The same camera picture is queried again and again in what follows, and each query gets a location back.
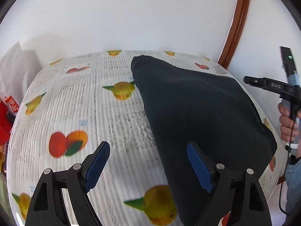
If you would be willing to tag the person's right hand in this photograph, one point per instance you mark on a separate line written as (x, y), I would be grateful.
(285, 124)

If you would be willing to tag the black shirt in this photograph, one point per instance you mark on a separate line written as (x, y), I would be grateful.
(199, 110)

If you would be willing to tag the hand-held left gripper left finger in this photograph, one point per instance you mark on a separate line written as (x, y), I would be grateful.
(97, 167)

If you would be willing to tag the red paper bag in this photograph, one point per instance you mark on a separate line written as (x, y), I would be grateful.
(4, 124)

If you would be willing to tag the fruit-printed tablecloth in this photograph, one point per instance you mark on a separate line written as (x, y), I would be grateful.
(82, 103)

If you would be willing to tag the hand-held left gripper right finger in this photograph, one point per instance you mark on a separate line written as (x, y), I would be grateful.
(198, 167)

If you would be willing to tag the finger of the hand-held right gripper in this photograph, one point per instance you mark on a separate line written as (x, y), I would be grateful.
(265, 84)

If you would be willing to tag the white plastic bag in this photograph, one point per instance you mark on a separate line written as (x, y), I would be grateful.
(14, 75)

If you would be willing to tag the wooden door frame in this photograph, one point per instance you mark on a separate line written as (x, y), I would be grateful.
(237, 28)

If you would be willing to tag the person's blue jeans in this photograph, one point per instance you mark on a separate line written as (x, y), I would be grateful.
(294, 183)

